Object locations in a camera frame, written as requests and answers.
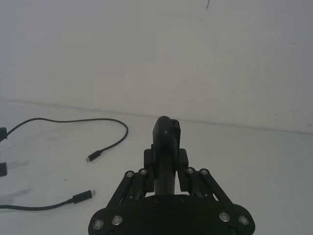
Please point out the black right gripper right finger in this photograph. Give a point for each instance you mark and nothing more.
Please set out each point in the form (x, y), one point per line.
(207, 184)

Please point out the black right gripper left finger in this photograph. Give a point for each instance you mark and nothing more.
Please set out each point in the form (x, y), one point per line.
(133, 186)

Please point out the white table cloth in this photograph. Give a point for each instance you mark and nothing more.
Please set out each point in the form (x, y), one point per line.
(232, 159)

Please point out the small black connector block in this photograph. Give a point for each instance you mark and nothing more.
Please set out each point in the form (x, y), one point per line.
(2, 134)
(2, 169)

